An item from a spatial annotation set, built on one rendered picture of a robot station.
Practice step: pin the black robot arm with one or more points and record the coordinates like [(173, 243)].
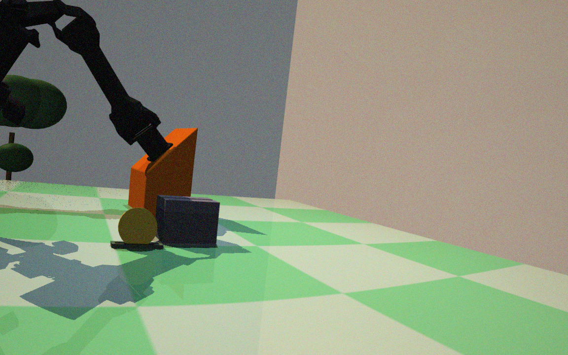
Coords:
[(131, 120)]

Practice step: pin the gold coin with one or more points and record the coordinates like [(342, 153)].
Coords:
[(137, 226)]

